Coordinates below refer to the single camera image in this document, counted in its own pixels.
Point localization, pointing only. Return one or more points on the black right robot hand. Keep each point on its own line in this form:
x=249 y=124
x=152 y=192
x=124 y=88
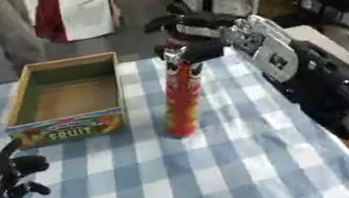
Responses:
x=203 y=48

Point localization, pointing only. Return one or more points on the tall red cylindrical bottle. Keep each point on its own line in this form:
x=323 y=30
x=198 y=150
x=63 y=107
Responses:
x=183 y=103

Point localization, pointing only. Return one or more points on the silver and black right robot arm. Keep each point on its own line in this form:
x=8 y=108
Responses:
x=324 y=86

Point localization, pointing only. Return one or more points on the cardboard box with green inside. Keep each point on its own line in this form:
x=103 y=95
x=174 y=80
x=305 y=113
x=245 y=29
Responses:
x=68 y=98

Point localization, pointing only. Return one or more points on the red and white hanging cloth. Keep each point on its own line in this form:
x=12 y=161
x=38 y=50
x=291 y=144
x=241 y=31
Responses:
x=75 y=12

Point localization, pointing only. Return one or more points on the grey fabric cover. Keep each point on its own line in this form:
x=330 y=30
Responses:
x=7 y=31

